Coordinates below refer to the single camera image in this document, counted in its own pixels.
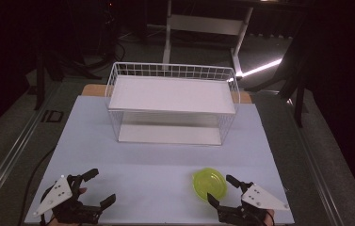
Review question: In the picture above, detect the black metal stand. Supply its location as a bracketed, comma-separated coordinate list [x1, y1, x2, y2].
[293, 78, 306, 128]

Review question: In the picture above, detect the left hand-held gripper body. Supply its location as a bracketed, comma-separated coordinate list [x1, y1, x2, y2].
[32, 174, 105, 225]

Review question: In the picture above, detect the black floor cable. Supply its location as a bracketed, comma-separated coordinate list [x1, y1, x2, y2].
[17, 145, 56, 226]

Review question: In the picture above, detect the person's left hand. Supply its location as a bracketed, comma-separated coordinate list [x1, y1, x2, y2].
[46, 186, 89, 226]

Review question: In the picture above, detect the pale blue table mat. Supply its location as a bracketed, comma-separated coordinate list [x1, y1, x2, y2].
[24, 94, 296, 225]

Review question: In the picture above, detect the metal floor rail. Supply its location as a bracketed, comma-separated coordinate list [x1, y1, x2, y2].
[0, 84, 63, 208]
[286, 98, 346, 226]

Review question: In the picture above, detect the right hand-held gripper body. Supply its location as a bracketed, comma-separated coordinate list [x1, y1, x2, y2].
[218, 181, 292, 226]

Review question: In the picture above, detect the person's right hand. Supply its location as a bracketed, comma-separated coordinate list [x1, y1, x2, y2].
[263, 209, 276, 226]

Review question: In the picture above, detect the white chair frame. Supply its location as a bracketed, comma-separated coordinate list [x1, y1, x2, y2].
[162, 0, 254, 76]

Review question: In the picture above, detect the white wire shelf rack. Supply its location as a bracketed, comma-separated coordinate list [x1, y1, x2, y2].
[105, 61, 241, 147]

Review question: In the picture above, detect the black floor socket plate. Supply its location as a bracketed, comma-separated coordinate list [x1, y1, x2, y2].
[40, 109, 65, 124]

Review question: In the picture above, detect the yellow-green plastic bowl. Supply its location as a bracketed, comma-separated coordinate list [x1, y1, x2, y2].
[191, 167, 229, 202]

